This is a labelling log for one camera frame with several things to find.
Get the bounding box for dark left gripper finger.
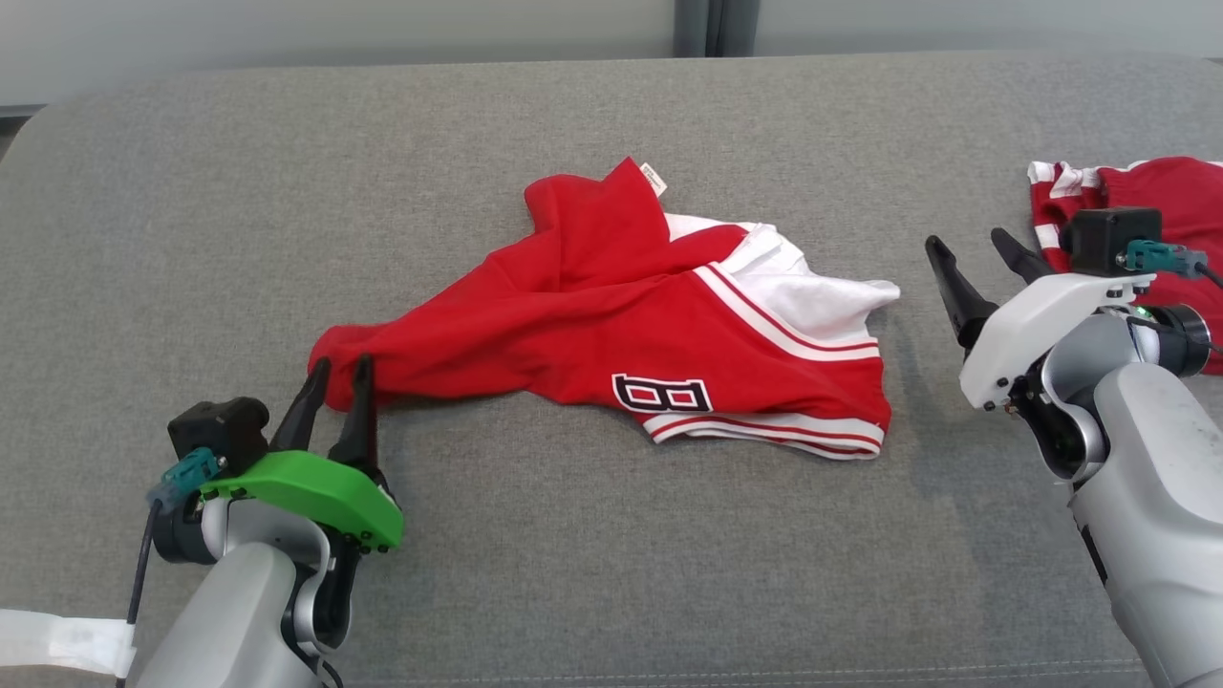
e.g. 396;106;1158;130
270;357;332;452
330;355;381;474

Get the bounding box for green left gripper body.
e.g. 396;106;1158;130
201;451;405;553

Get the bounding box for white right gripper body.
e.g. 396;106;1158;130
959;273;1157;412

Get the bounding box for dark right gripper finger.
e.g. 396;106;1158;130
925;235;999;350
991;227;1057;286

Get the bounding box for red shorts white side stripe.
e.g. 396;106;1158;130
1028;156;1223;376

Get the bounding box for red jersey shirt white sleeves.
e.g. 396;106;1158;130
308;157;901;462

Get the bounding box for white tape label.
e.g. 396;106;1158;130
0;609;138;677

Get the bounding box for black left cable teal plug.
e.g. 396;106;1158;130
115;447;226;688

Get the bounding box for black cable teal plug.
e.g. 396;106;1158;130
1123;239;1223;290
115;447;226;688

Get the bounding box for black right cable teal plug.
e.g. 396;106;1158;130
1123;239;1223;290

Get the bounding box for grey metal post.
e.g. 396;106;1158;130
674;0;762;58

